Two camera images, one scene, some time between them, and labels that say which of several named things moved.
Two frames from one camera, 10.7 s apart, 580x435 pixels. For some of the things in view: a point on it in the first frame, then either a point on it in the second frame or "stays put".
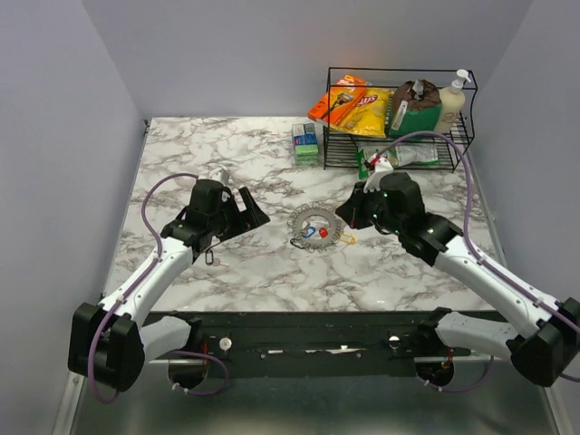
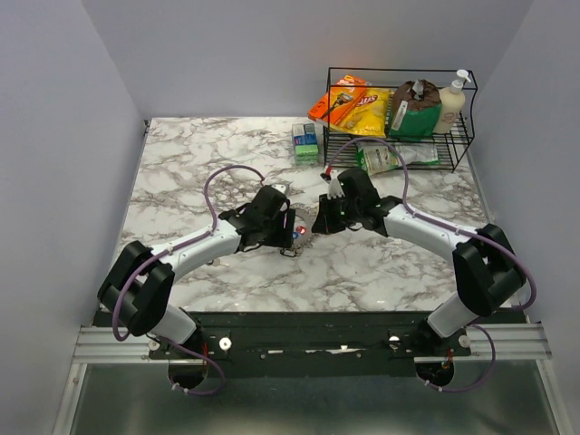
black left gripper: [252, 217] to [284, 236]
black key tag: [296, 243] to [288, 252]
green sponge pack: [305, 144] stays put
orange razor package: [340, 98] stays put
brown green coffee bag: [416, 108] stays put
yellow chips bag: [369, 115] stays put
